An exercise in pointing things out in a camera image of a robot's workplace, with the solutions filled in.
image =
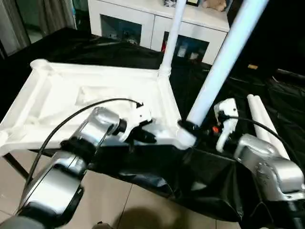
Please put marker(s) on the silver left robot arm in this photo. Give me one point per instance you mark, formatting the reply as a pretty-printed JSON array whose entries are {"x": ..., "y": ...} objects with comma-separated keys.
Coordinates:
[{"x": 71, "y": 152}]

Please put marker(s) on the black stand strut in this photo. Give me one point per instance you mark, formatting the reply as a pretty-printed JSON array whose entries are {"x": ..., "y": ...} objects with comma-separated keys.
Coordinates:
[{"x": 15, "y": 165}]

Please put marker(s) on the white plastic table top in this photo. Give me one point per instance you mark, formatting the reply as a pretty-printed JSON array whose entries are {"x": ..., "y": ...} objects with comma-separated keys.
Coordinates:
[{"x": 71, "y": 78}]

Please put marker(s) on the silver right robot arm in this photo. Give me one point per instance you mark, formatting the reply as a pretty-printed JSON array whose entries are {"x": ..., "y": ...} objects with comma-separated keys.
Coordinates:
[{"x": 274, "y": 167}]

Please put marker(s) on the white cabinet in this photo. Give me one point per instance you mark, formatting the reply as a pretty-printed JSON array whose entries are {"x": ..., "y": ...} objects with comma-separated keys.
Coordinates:
[{"x": 152, "y": 14}]

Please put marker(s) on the small yellow label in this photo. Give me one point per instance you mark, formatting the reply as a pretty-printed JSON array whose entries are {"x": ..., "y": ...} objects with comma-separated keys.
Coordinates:
[{"x": 252, "y": 66}]

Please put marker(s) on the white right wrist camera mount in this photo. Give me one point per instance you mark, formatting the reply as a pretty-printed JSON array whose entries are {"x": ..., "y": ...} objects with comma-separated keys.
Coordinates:
[{"x": 228, "y": 107}]

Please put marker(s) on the grey curtain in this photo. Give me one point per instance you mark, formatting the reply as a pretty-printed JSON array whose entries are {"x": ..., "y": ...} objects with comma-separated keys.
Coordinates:
[{"x": 47, "y": 14}]

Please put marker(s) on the white plastic table leg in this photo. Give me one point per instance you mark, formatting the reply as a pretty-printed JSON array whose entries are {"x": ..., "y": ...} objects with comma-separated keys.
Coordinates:
[
  {"x": 172, "y": 35},
  {"x": 256, "y": 114},
  {"x": 221, "y": 66},
  {"x": 269, "y": 124}
]

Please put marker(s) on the black mat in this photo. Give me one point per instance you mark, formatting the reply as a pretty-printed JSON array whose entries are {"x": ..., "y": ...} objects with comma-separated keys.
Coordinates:
[{"x": 190, "y": 176}]

